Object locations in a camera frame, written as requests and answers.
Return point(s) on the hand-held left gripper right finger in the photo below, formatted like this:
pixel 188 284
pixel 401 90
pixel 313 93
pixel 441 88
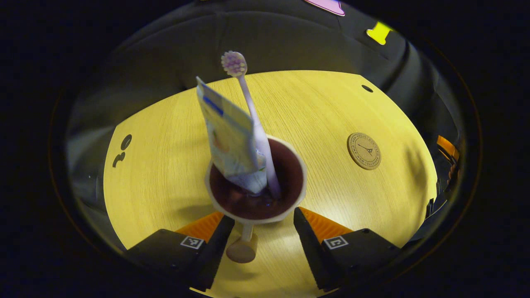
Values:
pixel 308 248

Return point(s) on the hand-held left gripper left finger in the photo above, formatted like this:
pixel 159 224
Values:
pixel 217 256

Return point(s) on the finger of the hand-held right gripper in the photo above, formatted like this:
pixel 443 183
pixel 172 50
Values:
pixel 448 148

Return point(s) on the beige cup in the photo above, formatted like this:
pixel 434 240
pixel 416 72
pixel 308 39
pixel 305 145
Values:
pixel 248 207

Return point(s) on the round wooden coaster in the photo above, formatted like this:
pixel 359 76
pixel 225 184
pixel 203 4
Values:
pixel 364 151

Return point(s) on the white toothpaste tube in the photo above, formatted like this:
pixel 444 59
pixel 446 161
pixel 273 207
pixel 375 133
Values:
pixel 232 145

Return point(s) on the pale pink toothbrush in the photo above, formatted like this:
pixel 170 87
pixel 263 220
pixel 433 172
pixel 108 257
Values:
pixel 256 120

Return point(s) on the black backdrop cloth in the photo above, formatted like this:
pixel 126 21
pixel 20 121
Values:
pixel 290 45

